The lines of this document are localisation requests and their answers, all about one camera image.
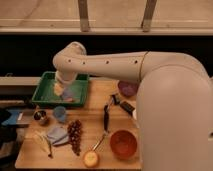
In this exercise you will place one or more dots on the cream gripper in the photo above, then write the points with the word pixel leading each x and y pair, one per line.
pixel 58 89

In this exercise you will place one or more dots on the blue sponge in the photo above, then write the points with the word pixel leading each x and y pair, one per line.
pixel 67 95

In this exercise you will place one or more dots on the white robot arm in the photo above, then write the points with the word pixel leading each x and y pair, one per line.
pixel 174 103

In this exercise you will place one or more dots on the blue plastic cup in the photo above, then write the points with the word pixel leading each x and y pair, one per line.
pixel 59 113

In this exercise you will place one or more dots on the metal cup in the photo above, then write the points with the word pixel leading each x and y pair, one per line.
pixel 41 117

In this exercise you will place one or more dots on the green plastic tray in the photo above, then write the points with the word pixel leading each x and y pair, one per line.
pixel 45 97

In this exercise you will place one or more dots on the bunch of red grapes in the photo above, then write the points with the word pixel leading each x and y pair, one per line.
pixel 74 130

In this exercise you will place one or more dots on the blue folded cloth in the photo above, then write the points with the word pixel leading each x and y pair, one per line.
pixel 57 135

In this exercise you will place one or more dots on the blue object on shelf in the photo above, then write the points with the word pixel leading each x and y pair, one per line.
pixel 15 117

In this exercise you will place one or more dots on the purple bowl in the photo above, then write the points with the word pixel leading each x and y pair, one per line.
pixel 127 89

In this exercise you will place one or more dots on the black rectangular block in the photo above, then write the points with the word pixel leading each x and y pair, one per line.
pixel 127 107

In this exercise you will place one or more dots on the yellow smiley ball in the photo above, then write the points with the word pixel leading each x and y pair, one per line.
pixel 90 159

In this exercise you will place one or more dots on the orange bowl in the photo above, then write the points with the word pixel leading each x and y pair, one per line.
pixel 123 144

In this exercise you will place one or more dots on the black handled brush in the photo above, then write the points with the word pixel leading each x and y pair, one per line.
pixel 113 100

